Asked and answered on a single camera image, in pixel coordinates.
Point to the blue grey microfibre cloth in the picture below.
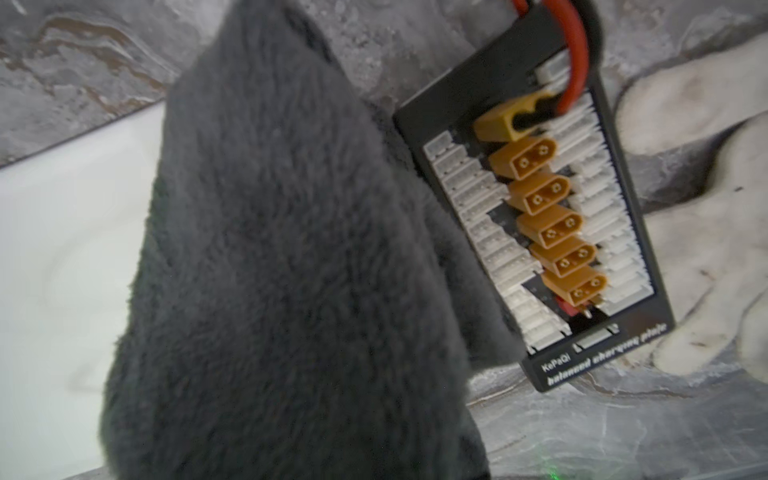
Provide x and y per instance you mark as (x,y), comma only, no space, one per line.
(303,307)

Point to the white drawing tablet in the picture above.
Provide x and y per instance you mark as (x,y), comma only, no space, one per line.
(72,222)

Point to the white knitted glove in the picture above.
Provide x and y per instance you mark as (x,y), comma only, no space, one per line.
(712,250)

